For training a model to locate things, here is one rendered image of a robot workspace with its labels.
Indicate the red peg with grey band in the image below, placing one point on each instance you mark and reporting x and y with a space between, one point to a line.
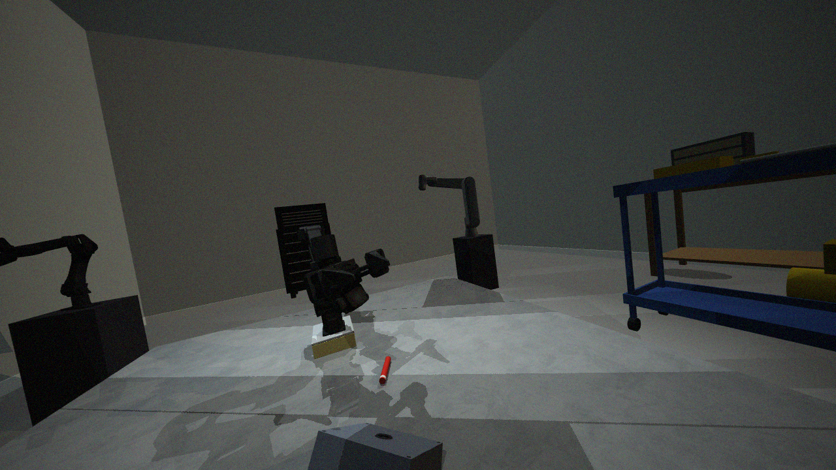
385 369

